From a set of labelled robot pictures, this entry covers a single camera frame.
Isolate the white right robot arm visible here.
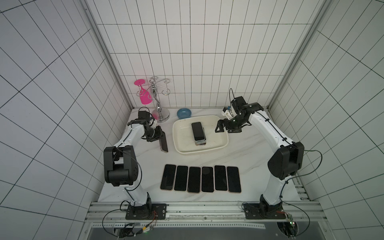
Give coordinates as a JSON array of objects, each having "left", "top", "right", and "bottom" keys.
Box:
[{"left": 215, "top": 103, "right": 305, "bottom": 218}]

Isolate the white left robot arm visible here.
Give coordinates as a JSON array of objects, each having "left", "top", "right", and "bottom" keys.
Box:
[{"left": 103, "top": 119, "right": 164, "bottom": 219}]

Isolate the white plastic storage box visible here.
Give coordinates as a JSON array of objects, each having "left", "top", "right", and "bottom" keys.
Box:
[{"left": 173, "top": 115, "right": 229, "bottom": 155}]

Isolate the chrome glass holder stand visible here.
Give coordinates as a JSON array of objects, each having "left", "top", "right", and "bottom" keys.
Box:
[{"left": 146, "top": 76, "right": 170, "bottom": 123}]

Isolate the pink plastic wine glass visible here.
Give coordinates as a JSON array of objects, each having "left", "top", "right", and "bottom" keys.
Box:
[{"left": 134, "top": 79, "right": 153, "bottom": 105}]

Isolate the blue ceramic bowl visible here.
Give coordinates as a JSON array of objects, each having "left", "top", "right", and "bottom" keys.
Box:
[{"left": 177, "top": 108, "right": 192, "bottom": 120}]

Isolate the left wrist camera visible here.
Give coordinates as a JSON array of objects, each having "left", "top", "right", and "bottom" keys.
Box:
[{"left": 138, "top": 111, "right": 151, "bottom": 122}]

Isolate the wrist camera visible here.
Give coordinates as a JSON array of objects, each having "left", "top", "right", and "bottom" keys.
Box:
[
  {"left": 138, "top": 111, "right": 151, "bottom": 122},
  {"left": 222, "top": 96, "right": 247, "bottom": 119}
]

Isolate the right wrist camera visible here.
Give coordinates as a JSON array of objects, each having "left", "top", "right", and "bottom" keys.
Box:
[{"left": 222, "top": 96, "right": 247, "bottom": 119}]

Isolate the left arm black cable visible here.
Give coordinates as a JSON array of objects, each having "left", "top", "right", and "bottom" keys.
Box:
[{"left": 101, "top": 106, "right": 158, "bottom": 239}]

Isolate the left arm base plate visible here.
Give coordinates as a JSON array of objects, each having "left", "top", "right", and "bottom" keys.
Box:
[{"left": 126, "top": 204, "right": 168, "bottom": 220}]

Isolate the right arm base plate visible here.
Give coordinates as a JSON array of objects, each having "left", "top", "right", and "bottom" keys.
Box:
[{"left": 242, "top": 203, "right": 286, "bottom": 220}]

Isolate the aluminium mounting rail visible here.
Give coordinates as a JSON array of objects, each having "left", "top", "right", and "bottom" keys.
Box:
[{"left": 85, "top": 202, "right": 327, "bottom": 230}]

